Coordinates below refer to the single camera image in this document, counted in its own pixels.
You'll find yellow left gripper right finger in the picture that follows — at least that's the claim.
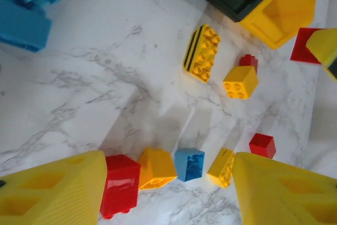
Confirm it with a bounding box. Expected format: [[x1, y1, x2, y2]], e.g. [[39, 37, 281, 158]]
[[233, 152, 337, 225]]

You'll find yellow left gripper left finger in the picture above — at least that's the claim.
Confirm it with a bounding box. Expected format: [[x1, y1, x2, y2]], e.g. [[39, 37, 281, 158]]
[[0, 150, 108, 225]]

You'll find yellow striped lego brick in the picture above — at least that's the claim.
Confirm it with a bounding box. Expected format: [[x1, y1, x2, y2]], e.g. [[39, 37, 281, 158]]
[[181, 24, 222, 85]]

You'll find yellow bin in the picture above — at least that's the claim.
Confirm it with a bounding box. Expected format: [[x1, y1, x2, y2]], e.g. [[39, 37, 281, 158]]
[[238, 0, 321, 50]]

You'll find small red lego brick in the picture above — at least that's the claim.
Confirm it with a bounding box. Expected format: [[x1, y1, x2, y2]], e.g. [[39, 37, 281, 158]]
[[239, 54, 259, 72]]

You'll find yellow square lego brick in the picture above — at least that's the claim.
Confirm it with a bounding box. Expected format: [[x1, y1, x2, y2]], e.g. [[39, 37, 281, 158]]
[[223, 65, 259, 100]]

